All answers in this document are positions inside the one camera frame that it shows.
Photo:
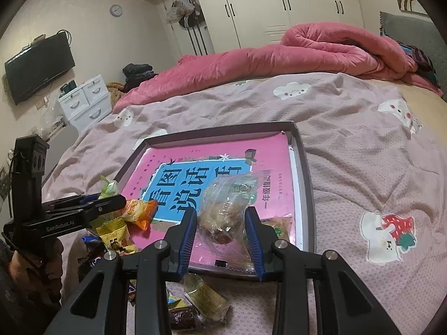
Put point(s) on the round wall clock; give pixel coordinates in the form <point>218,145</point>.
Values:
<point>116,10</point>

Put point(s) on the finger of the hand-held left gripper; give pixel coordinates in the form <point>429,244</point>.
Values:
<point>87,199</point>
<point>108,207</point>

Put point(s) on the hanging bags on door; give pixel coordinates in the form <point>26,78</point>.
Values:
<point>183,10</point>

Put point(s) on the person's left hand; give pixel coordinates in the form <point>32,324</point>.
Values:
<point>21,268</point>

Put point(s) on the grey padded headboard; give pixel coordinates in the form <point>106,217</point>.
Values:
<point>408,28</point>

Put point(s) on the striped dark cloth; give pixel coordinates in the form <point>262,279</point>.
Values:
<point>419,59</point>

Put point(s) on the white drawer cabinet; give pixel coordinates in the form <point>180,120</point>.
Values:
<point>83,104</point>

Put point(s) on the pink book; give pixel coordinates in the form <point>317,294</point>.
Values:
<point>195,153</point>

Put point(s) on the yellow pastry packet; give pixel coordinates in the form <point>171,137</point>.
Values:
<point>279,226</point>

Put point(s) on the green snack packet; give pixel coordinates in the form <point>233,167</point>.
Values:
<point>110,188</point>

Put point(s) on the dark shallow box tray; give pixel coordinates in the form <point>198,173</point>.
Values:
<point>307,199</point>

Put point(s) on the orange snack packet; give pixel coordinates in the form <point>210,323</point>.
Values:
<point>139,213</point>

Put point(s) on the gold snack packet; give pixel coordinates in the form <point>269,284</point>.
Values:
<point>115,233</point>

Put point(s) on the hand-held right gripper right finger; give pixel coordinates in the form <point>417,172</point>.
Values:
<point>255,247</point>

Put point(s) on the blue snack packet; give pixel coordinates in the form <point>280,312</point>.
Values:
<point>90,240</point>

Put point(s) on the yellow knit cloth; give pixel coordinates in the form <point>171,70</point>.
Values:
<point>117,92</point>

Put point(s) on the small blue white packet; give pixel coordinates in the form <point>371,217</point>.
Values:
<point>132,291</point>

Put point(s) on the dark brown snack packet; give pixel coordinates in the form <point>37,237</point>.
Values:
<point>181,319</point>

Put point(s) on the clear round pastry packet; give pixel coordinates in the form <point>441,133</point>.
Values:
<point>223,213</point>

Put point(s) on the white wardrobe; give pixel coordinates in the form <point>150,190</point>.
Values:
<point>279,7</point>

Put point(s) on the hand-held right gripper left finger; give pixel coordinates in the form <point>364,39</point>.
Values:
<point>187,247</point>

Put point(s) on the black wall television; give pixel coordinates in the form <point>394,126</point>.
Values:
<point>38,69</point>

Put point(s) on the clear green-label pastry packet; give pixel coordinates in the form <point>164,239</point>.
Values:
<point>206,296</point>

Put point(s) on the dark clothes pile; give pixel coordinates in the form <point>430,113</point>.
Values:
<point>138,75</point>

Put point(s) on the beige bed sheet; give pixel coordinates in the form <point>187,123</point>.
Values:
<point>426,104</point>

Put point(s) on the pink quilt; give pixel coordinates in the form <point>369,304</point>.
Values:
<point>262,66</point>

